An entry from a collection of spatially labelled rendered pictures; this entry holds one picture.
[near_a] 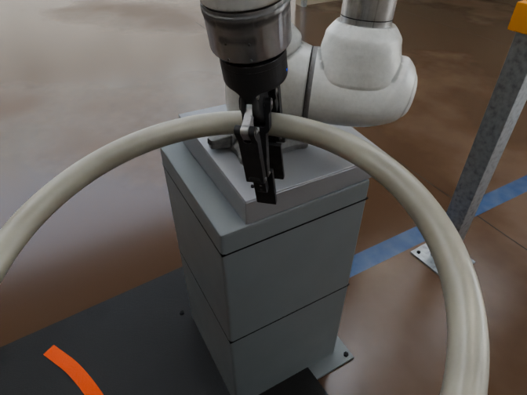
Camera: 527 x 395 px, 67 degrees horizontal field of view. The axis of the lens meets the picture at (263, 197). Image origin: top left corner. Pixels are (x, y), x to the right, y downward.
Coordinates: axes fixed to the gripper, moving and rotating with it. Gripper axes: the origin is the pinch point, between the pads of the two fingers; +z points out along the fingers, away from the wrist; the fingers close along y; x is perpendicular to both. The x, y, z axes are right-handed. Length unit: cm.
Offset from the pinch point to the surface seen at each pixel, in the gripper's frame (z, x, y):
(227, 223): 23.8, -13.0, -6.4
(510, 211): 133, 89, -114
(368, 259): 119, 20, -63
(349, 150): -10.5, 11.6, 4.5
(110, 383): 97, -62, 16
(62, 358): 96, -83, 13
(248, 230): 25.3, -8.6, -6.6
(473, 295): -10.9, 23.4, 20.6
